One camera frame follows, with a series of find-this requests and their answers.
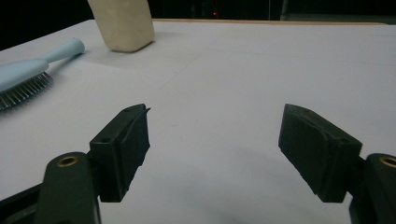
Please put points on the white table cover sheet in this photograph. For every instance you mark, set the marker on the white table cover sheet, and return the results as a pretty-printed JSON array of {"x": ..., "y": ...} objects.
[{"x": 218, "y": 77}]

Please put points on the light blue hairbrush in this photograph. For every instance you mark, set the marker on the light blue hairbrush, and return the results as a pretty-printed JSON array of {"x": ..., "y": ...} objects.
[{"x": 21, "y": 71}]

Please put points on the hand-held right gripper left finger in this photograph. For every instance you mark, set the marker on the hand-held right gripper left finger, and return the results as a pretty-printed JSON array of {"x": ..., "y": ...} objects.
[{"x": 121, "y": 155}]

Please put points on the beige square holder cup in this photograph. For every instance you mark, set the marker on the beige square holder cup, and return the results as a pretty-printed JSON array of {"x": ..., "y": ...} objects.
[{"x": 124, "y": 25}]

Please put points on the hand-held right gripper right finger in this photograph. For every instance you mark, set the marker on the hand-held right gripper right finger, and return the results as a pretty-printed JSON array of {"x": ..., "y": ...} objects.
[{"x": 314, "y": 152}]

